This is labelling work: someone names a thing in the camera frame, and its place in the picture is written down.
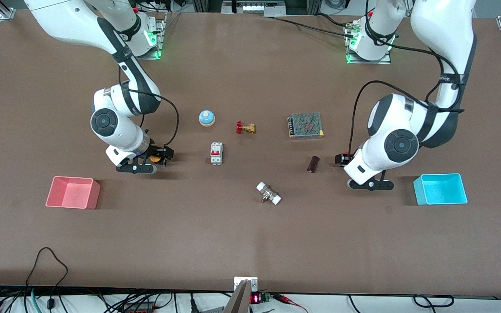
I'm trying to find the metal mesh power supply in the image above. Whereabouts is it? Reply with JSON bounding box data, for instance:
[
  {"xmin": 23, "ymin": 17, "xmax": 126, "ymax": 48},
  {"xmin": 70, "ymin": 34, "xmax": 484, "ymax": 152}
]
[{"xmin": 287, "ymin": 112, "xmax": 324, "ymax": 139}]

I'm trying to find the white circuit breaker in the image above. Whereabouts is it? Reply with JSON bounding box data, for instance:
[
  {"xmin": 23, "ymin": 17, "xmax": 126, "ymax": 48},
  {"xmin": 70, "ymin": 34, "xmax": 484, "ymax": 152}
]
[{"xmin": 210, "ymin": 142, "xmax": 224, "ymax": 166}]

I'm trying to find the metal fitting with white caps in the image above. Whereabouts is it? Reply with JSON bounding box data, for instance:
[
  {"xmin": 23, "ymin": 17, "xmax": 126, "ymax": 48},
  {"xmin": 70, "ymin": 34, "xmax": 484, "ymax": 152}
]
[{"xmin": 256, "ymin": 181, "xmax": 282, "ymax": 206}]

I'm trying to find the pink plastic box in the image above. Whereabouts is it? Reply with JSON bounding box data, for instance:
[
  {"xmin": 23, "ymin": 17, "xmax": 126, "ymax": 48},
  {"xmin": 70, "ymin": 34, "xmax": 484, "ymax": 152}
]
[{"xmin": 45, "ymin": 176, "xmax": 101, "ymax": 210}]

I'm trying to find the cyan plastic box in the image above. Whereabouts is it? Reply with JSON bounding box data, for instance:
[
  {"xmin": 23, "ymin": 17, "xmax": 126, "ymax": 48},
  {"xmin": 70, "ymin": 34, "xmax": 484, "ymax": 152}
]
[{"xmin": 413, "ymin": 173, "xmax": 468, "ymax": 206}]

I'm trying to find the red clip lead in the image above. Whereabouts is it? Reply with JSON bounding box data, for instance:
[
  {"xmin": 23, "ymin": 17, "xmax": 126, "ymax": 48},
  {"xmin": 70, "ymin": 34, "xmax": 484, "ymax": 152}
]
[{"xmin": 276, "ymin": 294, "xmax": 308, "ymax": 313}]

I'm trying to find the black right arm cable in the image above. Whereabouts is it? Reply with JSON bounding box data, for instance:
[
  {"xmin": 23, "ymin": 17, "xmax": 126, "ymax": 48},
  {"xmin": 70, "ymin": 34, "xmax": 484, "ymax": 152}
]
[{"xmin": 118, "ymin": 65, "xmax": 180, "ymax": 147}]

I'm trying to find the brass valve with red handle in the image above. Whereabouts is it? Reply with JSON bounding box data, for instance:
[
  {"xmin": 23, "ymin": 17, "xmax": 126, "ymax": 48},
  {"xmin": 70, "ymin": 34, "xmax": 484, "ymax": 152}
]
[{"xmin": 235, "ymin": 120, "xmax": 257, "ymax": 135}]

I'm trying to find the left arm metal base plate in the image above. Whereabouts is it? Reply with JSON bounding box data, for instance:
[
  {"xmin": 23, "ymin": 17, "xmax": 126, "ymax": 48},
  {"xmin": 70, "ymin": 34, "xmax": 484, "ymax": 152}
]
[{"xmin": 345, "ymin": 22, "xmax": 392, "ymax": 65}]

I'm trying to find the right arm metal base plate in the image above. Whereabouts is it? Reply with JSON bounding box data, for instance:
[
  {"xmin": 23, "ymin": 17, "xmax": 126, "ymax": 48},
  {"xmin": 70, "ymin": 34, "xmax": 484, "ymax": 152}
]
[{"xmin": 135, "ymin": 13, "xmax": 165, "ymax": 60}]

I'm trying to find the black cable to arm base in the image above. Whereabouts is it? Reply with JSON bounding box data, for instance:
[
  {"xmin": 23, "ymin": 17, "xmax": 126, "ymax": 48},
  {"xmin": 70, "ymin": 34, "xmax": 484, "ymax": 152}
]
[{"xmin": 272, "ymin": 13, "xmax": 355, "ymax": 40}]

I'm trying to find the black looped cable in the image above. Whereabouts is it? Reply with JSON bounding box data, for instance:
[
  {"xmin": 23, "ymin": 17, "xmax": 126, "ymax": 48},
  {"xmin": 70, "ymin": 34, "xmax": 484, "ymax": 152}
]
[{"xmin": 25, "ymin": 247, "xmax": 68, "ymax": 310}]

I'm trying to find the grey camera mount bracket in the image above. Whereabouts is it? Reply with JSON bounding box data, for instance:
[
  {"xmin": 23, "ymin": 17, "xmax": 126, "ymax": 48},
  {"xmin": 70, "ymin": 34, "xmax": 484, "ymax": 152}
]
[{"xmin": 224, "ymin": 276, "xmax": 258, "ymax": 313}]

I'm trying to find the black coiled cable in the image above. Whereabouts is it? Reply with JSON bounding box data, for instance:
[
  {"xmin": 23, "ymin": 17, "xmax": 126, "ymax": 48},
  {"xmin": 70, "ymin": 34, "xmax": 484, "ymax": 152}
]
[{"xmin": 413, "ymin": 294, "xmax": 455, "ymax": 309}]

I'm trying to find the aluminium frame with white connector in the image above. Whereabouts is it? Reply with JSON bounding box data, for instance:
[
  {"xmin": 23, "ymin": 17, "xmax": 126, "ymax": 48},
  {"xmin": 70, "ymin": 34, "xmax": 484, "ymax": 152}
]
[{"xmin": 221, "ymin": 0, "xmax": 287, "ymax": 17}]

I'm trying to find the teal cable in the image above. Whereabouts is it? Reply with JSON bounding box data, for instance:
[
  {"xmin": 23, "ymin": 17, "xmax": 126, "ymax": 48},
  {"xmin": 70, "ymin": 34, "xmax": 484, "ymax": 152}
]
[{"xmin": 30, "ymin": 288, "xmax": 43, "ymax": 313}]

